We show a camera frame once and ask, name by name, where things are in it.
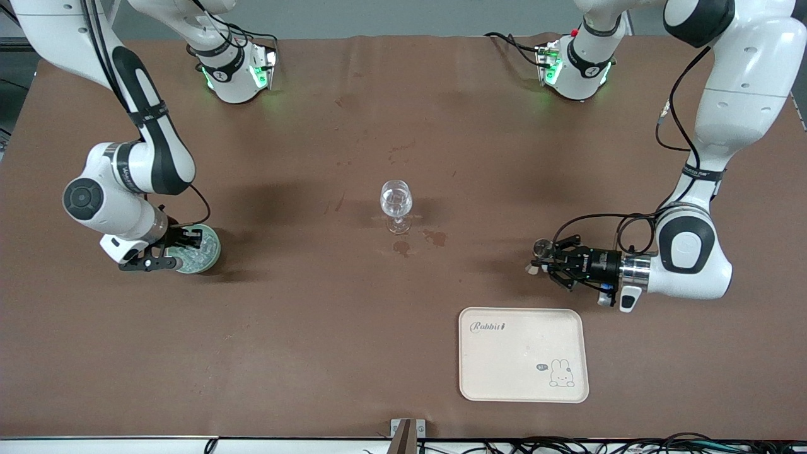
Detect clear ice cubes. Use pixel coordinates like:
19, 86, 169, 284
177, 246, 214, 269

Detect steel jigger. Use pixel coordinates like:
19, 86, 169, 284
525, 238, 555, 276

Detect clear wine glass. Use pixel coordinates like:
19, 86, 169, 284
380, 180, 414, 235

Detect pale green bowl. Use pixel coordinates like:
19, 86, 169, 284
165, 224, 222, 276

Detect cream rabbit print tray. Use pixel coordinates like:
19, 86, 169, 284
458, 306, 590, 404

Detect brown table cover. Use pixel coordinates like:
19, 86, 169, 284
0, 33, 807, 440

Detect black right camera mount plate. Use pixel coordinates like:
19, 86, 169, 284
119, 254, 178, 273

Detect black cable bundle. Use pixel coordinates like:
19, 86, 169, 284
416, 433, 807, 454

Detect black right arm base cable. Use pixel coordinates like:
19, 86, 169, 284
214, 24, 279, 64

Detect black arm base cable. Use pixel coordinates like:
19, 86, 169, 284
484, 30, 549, 69
214, 24, 279, 64

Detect black left arm base cable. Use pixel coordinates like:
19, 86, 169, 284
484, 30, 549, 69

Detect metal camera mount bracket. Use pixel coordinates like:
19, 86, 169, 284
390, 418, 426, 454

